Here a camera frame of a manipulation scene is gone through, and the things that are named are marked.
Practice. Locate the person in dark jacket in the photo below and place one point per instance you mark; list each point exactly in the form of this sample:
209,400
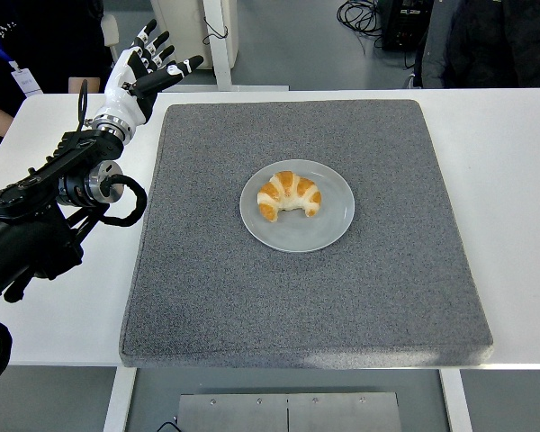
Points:
490,40

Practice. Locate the round grey plate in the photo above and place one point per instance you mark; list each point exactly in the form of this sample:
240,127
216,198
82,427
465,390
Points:
297,236

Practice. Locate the grey speckled mat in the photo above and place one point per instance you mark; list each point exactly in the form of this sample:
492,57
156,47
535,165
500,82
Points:
297,306

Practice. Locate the white chair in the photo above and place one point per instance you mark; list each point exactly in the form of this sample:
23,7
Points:
111,31

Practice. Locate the golden croissant bread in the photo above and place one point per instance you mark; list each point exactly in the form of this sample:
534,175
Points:
288,189

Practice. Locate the white table leg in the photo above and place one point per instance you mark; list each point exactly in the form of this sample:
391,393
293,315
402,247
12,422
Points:
117,400
456,400

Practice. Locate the black equipment box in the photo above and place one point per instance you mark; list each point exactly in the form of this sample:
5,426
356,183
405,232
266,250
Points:
400,27

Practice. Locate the grey metal plate with screws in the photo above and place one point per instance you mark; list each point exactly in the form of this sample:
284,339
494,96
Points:
288,414

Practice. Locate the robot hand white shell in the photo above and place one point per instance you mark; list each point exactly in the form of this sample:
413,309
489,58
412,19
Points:
119,96

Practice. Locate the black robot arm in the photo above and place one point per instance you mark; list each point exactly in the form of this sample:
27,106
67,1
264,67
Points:
27,243

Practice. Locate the white cabinet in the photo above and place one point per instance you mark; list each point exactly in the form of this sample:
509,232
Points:
184,18

